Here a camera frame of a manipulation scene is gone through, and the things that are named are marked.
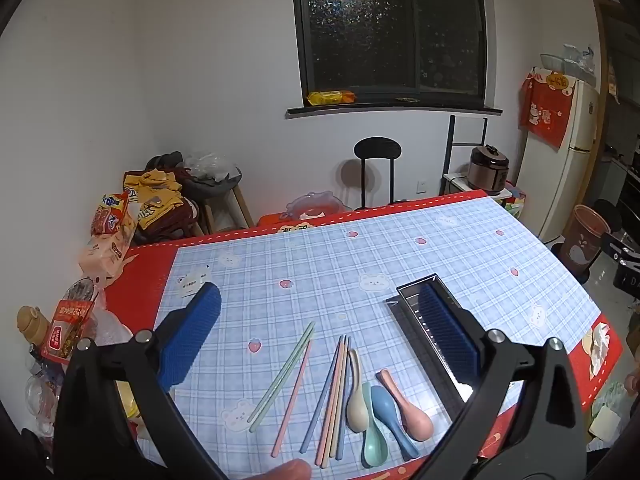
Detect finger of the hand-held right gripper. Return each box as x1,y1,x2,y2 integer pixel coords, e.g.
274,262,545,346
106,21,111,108
601,231,640,267

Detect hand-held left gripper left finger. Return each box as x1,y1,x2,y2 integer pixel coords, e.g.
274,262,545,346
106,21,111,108
52,281,228,480

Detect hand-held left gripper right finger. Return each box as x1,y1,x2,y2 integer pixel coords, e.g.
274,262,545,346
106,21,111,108
410,284,588,480

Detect metal utensil tray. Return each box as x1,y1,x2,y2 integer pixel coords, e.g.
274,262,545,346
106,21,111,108
384,273,483,423

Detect pink spoon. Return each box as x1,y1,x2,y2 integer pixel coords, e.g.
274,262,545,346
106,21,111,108
376,368,434,442

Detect green chopstick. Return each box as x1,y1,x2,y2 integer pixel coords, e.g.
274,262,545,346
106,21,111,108
249,325,317,433
247,321,315,423

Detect blue spoon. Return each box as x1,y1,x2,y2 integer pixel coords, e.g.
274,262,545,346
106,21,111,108
371,385,421,461

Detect beige spoon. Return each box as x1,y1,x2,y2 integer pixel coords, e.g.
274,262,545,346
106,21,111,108
346,349,370,434

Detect pink chopstick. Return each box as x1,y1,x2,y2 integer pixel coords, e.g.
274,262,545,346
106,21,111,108
272,339,313,457
315,336,347,466

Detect blue chopstick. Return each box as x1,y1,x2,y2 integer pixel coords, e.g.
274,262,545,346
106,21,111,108
336,347,353,461
300,335,344,454

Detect beige chopstick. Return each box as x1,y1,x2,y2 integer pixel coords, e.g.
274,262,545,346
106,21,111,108
321,338,349,465
328,338,351,462

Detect green spoon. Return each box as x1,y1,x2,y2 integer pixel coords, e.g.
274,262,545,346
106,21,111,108
361,381,389,469

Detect person's left hand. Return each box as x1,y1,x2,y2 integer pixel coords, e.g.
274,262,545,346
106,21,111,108
252,458,313,480

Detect brown trash bin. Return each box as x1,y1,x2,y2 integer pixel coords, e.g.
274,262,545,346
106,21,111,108
559,205,606,267

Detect small white card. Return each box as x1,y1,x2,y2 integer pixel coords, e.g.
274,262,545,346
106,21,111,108
175,264,213,296

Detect red table cover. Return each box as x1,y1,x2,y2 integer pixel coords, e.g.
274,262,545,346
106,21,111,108
97,189,626,480

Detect white fridge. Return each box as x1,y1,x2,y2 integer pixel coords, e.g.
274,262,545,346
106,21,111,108
515,67,601,246

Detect dark red clothes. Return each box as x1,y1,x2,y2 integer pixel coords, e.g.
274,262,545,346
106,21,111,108
135,195,201,246

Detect pink bread packet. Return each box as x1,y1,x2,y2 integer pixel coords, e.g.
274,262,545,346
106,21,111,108
79,230,138,287

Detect blue plaid tablecloth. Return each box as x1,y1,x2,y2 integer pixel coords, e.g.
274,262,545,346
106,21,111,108
135,195,603,476

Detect clear nut container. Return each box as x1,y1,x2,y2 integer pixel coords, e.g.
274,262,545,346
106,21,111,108
65,276,101,307

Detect red snack packet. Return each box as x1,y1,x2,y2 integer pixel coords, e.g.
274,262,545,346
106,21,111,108
42,300,96,366

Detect yellow clothes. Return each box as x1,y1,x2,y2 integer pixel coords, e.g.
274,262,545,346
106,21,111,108
124,170,183,228

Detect wooden stool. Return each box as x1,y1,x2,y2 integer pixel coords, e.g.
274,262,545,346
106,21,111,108
182,170,253,233

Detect orange snack bag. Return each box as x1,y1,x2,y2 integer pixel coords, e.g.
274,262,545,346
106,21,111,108
91,192,136,236

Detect white side table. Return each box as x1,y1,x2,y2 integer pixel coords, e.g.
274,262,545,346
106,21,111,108
442,172,513,206

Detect brown rice cooker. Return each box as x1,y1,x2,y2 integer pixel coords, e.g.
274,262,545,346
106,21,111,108
466,144,510,196

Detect red printed cloth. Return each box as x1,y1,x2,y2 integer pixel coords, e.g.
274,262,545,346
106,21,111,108
519,72,576,149

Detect tan lidded bottle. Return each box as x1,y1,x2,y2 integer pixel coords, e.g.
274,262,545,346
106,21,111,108
17,305,56,347

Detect glass jar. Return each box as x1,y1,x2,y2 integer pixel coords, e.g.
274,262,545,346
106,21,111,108
25,375,66,427

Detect clear plastic bag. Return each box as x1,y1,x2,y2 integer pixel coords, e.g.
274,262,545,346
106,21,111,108
187,152,237,182
562,42,598,86

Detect clear plastic lid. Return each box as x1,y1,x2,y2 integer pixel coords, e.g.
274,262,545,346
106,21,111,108
286,191,346,221

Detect glass bowl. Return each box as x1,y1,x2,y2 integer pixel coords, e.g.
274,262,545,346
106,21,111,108
540,52,576,73

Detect dark window sill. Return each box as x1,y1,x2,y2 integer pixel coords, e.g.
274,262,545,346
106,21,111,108
286,105,503,120

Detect yellow snack packet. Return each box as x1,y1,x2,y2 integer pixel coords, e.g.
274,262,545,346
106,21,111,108
306,91,357,107

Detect dark window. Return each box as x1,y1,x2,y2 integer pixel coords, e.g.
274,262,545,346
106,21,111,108
290,0,488,111

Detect black metal rack frame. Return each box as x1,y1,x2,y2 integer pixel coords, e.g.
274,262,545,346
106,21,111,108
445,115,488,196

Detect wooden door frame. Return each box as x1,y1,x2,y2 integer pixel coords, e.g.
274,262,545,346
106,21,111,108
592,0,640,111

